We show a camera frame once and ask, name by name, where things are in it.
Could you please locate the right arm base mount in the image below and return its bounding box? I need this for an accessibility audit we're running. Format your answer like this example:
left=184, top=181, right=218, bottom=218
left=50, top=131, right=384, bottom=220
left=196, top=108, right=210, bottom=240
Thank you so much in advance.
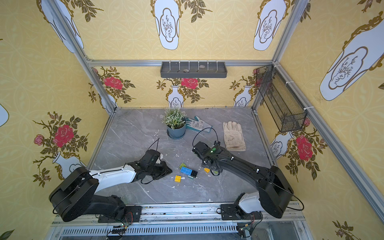
left=216, top=204, right=262, bottom=222

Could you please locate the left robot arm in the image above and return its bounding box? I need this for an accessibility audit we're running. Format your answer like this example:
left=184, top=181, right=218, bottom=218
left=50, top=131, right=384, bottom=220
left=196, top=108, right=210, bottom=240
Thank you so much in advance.
left=49, top=150, right=172, bottom=223

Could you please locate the green artificial plant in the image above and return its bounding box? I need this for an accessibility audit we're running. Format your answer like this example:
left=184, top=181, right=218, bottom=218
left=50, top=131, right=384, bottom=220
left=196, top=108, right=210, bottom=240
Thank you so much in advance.
left=162, top=108, right=186, bottom=130

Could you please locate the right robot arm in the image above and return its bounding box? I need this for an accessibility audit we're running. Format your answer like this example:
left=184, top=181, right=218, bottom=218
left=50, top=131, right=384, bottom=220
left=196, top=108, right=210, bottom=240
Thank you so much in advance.
left=192, top=142, right=294, bottom=219

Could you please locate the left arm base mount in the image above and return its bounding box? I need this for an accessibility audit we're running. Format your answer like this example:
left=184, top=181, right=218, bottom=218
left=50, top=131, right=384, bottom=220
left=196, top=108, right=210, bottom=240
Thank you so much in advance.
left=98, top=205, right=143, bottom=224

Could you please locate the grey wall shelf tray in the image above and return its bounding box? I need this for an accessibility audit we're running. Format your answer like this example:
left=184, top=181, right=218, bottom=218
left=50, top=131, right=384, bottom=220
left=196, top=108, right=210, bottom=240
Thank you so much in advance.
left=160, top=61, right=228, bottom=79

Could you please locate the teal grey work glove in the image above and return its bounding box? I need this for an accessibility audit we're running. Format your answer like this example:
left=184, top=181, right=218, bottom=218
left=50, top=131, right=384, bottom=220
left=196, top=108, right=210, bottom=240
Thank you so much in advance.
left=186, top=116, right=212, bottom=133

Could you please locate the black wire mesh basket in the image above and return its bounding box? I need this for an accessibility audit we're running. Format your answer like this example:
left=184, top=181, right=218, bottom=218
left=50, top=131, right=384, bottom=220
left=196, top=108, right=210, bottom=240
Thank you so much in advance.
left=256, top=65, right=307, bottom=133

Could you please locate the black lego brick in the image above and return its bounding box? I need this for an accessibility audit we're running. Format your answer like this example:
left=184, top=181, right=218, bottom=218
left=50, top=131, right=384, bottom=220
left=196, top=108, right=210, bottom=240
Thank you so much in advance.
left=191, top=170, right=198, bottom=178

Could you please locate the beige work glove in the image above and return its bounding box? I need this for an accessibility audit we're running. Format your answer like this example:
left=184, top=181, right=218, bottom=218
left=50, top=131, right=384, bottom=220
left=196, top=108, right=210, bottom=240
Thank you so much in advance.
left=223, top=121, right=246, bottom=152

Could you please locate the grey plant pot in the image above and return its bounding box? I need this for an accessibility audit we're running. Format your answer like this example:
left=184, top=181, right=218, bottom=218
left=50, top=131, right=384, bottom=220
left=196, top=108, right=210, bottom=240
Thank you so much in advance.
left=167, top=125, right=186, bottom=140

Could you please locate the large blue lego brick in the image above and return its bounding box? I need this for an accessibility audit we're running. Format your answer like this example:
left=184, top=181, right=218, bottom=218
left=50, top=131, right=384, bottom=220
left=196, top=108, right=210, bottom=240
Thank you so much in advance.
left=180, top=167, right=193, bottom=176

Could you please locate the yellow lego brick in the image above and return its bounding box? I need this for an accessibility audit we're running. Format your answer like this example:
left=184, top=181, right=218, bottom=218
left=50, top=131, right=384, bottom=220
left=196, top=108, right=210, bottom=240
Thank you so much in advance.
left=175, top=176, right=182, bottom=183

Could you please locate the aluminium corner post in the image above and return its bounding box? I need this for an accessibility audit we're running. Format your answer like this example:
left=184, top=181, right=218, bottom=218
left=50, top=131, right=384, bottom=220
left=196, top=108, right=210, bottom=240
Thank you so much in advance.
left=37, top=1, right=117, bottom=115

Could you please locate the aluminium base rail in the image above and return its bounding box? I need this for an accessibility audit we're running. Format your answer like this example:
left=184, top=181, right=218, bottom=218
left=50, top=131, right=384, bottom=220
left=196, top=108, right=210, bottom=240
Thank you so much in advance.
left=45, top=202, right=314, bottom=240

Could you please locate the lime green lego brick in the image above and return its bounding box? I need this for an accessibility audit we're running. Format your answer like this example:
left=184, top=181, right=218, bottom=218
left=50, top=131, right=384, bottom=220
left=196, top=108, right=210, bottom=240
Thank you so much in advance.
left=179, top=163, right=187, bottom=169

